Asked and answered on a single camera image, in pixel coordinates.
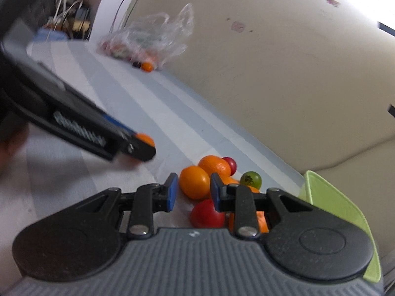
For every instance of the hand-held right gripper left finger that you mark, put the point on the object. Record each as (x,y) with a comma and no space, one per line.
(171,192)

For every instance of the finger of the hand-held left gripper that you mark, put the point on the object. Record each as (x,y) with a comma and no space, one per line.
(140,152)

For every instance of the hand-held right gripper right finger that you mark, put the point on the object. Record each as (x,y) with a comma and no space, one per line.
(216,193)

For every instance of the small round orange kumquat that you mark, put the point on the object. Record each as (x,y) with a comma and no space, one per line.
(145,138)

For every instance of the large red tomato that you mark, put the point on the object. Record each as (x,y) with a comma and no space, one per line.
(205,217)

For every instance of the small red cherry tomato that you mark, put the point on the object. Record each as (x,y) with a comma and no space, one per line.
(231,163)

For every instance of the green tomato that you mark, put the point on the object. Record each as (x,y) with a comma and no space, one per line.
(251,178)

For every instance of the light green plastic basket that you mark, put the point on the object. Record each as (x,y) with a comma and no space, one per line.
(333,203)

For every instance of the small dark fruit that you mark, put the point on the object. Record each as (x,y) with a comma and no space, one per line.
(136,64)

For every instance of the blue flat item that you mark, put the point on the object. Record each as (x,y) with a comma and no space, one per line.
(51,34)

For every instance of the clear plastic bag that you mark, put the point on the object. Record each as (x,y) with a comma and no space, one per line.
(145,34)

